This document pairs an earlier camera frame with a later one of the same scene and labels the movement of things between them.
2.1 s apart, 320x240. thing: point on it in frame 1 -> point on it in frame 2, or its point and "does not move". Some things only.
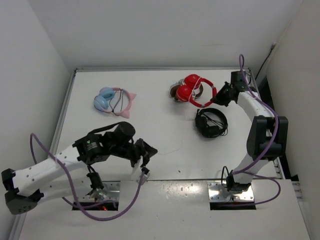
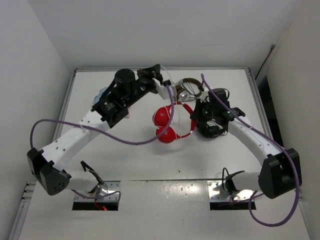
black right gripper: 218,97 -> 197,110
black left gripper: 145,150 -> 149,73
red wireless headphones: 191,82 -> 161,117
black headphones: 211,123 does not move
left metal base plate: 110,191 does not move
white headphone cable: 171,152 -> 176,105
